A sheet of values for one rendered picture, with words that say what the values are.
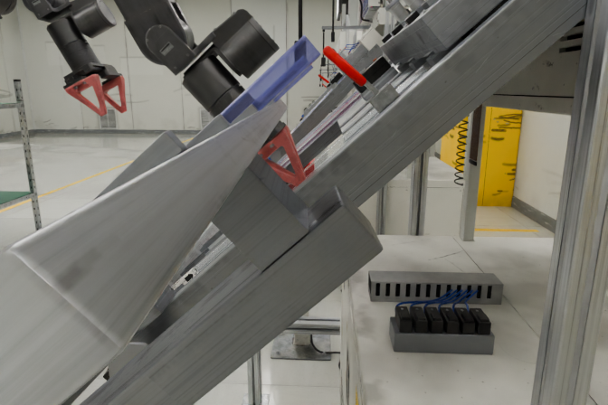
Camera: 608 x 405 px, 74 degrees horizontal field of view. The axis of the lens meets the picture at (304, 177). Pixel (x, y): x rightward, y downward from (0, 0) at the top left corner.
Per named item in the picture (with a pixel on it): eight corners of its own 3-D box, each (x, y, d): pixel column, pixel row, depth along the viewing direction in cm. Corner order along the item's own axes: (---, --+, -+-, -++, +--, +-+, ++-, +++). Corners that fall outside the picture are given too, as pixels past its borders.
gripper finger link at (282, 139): (321, 161, 59) (278, 113, 58) (321, 171, 52) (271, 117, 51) (287, 191, 60) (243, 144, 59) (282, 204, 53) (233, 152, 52)
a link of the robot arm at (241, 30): (155, 37, 55) (138, 40, 47) (214, -25, 53) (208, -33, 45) (220, 101, 59) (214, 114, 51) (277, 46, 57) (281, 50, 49)
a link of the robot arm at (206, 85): (184, 80, 56) (170, 78, 50) (219, 44, 55) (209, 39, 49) (219, 117, 57) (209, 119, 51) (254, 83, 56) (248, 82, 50)
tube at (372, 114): (159, 308, 60) (154, 303, 60) (163, 303, 62) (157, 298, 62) (428, 72, 51) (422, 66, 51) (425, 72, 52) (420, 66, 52)
